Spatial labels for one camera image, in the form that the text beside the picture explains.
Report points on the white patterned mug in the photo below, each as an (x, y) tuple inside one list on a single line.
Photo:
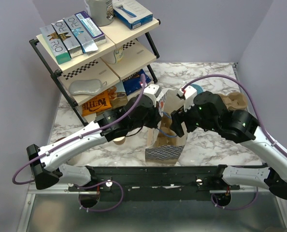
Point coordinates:
[(114, 56)]

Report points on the blue chips bag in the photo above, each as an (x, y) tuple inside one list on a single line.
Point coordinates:
[(132, 83)]

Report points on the cream bag with blue handles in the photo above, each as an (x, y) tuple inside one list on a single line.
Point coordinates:
[(172, 103)]

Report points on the brown cardboard cup carrier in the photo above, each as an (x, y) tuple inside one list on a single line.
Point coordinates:
[(165, 136)]

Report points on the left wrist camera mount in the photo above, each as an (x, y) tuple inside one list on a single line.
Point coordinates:
[(154, 92)]

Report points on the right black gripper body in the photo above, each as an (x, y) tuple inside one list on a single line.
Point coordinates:
[(193, 120)]

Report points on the teal silver toothpaste box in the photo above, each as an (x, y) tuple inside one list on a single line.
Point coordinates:
[(55, 44)]

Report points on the grey sponge pad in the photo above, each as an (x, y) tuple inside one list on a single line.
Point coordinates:
[(87, 87)]

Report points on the stacked brown cup carriers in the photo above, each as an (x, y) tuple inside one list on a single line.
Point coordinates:
[(234, 101)]

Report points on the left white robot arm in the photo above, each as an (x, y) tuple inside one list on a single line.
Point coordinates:
[(49, 162)]

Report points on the blue razor box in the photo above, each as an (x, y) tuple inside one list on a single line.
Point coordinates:
[(131, 13)]

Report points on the checkered paper bag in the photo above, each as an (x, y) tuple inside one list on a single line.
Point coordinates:
[(163, 155)]

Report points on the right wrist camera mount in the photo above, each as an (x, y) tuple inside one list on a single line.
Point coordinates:
[(188, 95)]

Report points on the brown cookie package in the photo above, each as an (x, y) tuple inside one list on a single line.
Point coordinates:
[(117, 97)]

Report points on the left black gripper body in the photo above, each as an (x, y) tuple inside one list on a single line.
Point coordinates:
[(150, 120)]

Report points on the brown paper cup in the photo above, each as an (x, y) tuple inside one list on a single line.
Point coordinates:
[(120, 140)]

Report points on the grey printed mug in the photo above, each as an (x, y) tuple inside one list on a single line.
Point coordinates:
[(101, 11)]

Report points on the purple white toothpaste box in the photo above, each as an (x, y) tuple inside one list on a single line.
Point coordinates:
[(95, 32)]

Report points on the black beige shelf rack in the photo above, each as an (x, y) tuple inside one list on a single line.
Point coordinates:
[(138, 49)]

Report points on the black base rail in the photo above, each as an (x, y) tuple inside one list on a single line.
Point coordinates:
[(155, 183)]

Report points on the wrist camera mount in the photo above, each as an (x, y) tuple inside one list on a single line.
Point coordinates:
[(154, 92), (188, 95)]

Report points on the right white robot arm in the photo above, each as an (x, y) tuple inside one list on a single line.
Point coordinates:
[(246, 131)]

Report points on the orange snack bag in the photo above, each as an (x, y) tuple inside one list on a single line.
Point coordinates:
[(97, 104)]

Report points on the blue silver toothpaste box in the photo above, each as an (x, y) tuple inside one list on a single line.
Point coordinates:
[(83, 37)]

